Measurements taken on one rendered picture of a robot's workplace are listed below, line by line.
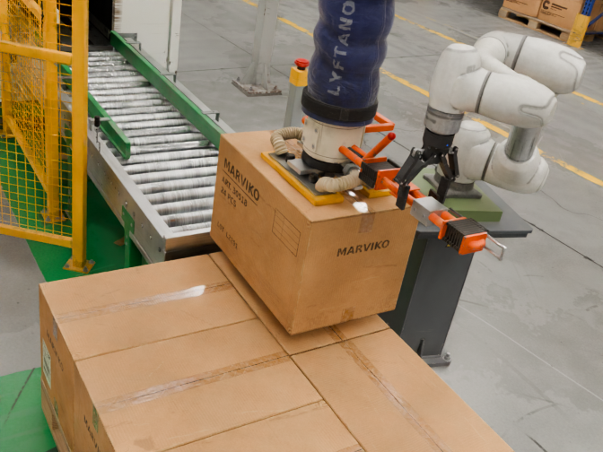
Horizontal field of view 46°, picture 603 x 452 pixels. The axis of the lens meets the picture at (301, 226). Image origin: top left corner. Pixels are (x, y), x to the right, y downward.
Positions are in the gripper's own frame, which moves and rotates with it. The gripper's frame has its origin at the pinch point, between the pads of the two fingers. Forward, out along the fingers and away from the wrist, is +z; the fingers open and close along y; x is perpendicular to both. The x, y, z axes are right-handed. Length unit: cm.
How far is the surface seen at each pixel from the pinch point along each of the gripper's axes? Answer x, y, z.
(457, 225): 17.4, 3.6, -3.1
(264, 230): -41, 21, 30
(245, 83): -371, -148, 111
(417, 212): 4.3, 4.4, 0.6
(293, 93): -139, -45, 26
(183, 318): -44, 44, 61
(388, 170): -12.4, 2.2, -2.9
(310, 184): -33.2, 12.4, 10.7
